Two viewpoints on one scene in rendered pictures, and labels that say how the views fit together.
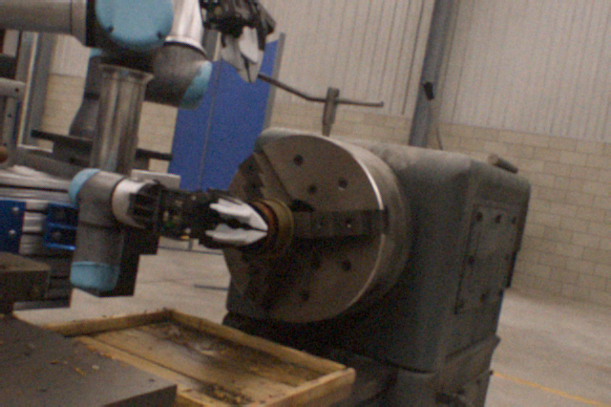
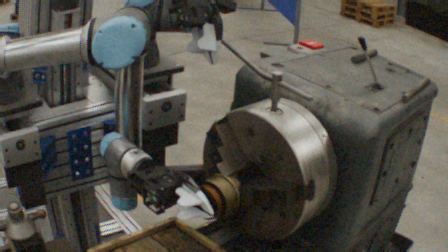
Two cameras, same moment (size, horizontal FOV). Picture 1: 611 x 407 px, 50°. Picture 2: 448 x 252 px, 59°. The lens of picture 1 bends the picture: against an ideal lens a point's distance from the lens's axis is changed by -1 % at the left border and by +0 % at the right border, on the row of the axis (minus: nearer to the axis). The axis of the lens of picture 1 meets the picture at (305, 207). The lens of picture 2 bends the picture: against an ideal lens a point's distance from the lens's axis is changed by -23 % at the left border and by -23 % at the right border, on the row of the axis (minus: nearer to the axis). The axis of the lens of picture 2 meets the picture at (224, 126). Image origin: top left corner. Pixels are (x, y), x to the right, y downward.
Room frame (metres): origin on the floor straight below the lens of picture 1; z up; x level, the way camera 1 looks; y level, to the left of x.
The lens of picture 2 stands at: (0.16, -0.15, 1.67)
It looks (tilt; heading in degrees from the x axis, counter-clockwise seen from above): 26 degrees down; 14
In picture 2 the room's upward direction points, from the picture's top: 5 degrees clockwise
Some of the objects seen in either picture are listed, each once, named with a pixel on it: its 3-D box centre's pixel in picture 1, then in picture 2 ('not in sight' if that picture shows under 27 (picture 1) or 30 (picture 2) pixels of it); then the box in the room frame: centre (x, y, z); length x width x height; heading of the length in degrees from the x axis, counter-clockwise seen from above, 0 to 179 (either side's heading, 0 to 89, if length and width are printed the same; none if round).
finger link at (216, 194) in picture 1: (219, 204); (184, 185); (0.99, 0.13, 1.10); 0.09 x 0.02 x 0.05; 59
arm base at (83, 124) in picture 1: (106, 118); (137, 47); (1.48, 0.47, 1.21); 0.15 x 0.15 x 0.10
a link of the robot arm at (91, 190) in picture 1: (106, 196); (120, 154); (1.08, 0.32, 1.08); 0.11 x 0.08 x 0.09; 60
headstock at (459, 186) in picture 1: (389, 238); (347, 130); (1.50, -0.20, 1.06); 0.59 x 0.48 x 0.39; 150
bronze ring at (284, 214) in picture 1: (263, 227); (218, 197); (1.01, 0.06, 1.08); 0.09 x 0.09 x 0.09; 60
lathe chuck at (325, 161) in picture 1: (308, 228); (264, 174); (1.13, -0.01, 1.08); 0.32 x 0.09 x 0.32; 60
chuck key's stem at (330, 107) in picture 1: (327, 121); (275, 98); (1.13, -0.01, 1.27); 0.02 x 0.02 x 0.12; 54
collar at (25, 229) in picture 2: not in sight; (18, 222); (0.64, 0.36, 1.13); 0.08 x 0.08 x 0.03
